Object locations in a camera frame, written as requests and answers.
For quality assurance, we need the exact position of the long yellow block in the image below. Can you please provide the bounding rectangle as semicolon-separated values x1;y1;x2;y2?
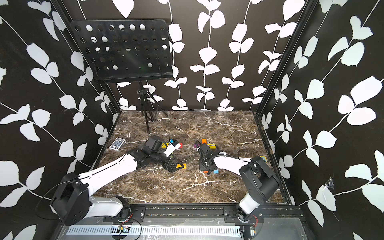
177;164;187;170

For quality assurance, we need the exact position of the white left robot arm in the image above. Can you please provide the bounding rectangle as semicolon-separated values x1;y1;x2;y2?
50;136;185;226

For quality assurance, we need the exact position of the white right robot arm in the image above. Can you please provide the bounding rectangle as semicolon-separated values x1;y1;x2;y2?
194;140;281;223

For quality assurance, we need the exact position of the white perforated strip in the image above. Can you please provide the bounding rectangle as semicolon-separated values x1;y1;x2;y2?
66;225;241;237

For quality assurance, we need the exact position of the black music stand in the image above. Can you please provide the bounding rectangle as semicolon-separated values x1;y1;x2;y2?
71;19;174;122

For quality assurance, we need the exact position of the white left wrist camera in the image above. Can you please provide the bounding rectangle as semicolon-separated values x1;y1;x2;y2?
164;139;182;157

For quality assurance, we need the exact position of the black front rail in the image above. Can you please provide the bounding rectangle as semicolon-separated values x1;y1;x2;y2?
130;203;305;224

